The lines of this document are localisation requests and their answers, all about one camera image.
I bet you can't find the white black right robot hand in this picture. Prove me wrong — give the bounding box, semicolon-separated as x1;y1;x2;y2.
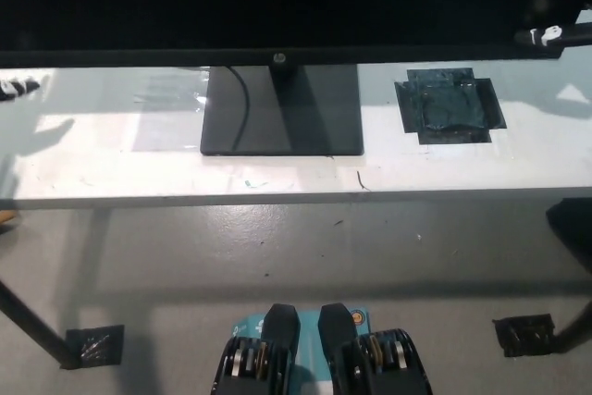
513;20;592;50

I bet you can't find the black metal table leg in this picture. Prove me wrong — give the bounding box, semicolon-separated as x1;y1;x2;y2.
0;276;80;369
551;297;592;353

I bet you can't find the clear plastic tape sheet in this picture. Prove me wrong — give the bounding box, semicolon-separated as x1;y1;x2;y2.
132;68;210;112

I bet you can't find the black floor tape patch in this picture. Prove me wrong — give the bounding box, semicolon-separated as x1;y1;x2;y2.
490;314;557;360
59;324;127;369

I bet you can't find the black HP monitor screen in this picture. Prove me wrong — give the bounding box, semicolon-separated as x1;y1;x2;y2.
0;0;592;70

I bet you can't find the black teal robot body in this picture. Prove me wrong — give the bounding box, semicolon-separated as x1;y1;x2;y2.
211;302;434;395

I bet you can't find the black monitor cable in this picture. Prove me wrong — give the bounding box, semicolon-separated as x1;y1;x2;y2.
225;66;252;152

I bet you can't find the black tape patch on tabletop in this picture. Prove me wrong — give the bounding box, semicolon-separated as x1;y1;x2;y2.
393;67;508;147

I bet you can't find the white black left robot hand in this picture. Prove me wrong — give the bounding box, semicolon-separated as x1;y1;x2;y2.
0;74;41;104

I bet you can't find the bulky black object on floor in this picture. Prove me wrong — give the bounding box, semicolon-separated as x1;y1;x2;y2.
545;197;592;277

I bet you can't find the black monitor stand base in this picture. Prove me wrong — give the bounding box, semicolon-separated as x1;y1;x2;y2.
199;63;366;158

